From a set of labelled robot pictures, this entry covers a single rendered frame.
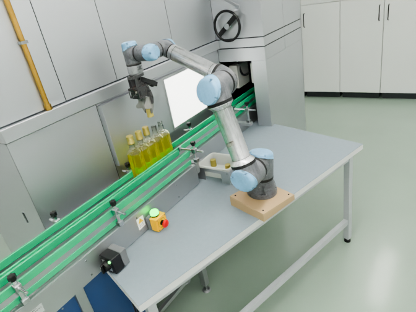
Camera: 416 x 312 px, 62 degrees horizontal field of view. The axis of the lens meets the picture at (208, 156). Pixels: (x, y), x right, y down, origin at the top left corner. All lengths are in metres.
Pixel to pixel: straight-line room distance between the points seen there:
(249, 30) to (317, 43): 2.86
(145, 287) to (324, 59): 4.38
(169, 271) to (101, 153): 0.72
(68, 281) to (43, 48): 0.96
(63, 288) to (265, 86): 1.79
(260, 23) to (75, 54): 1.23
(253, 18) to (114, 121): 1.17
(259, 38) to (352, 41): 2.81
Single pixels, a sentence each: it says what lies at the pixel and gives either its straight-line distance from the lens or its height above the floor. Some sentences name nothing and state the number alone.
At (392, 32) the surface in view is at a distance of 5.06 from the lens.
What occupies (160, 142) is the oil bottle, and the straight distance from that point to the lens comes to 1.89.
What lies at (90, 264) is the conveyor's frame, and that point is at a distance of 1.57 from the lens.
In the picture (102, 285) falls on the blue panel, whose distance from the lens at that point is 1.68.
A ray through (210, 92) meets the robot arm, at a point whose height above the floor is 1.37.
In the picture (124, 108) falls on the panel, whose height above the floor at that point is 1.26.
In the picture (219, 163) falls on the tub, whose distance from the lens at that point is 2.13.
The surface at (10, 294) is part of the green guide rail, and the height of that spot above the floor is 0.94.
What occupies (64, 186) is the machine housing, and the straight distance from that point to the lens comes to 1.76.
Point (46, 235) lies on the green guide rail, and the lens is 1.63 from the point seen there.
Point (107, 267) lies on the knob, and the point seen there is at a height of 0.80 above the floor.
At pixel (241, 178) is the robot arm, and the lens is 1.52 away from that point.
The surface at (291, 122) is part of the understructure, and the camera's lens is 3.00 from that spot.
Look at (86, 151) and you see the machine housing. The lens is 1.81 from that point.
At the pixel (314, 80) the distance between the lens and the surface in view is 5.41.
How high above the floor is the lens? 1.76
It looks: 26 degrees down
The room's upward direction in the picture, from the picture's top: 11 degrees counter-clockwise
